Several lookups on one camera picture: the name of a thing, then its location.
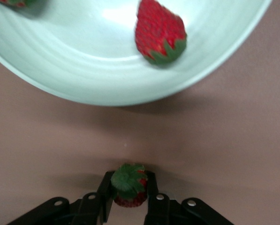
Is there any brown table cover sheet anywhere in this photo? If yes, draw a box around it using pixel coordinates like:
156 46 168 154
0 0 280 225

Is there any pale green plate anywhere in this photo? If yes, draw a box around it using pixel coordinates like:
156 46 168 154
0 0 274 107

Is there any red strawberry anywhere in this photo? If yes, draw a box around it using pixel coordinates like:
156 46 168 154
134 0 188 66
0 0 48 8
110 163 149 209

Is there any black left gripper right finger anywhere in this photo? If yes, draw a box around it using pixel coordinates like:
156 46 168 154
143 171 234 225

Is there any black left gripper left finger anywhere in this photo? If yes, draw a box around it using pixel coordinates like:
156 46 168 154
7 171 114 225

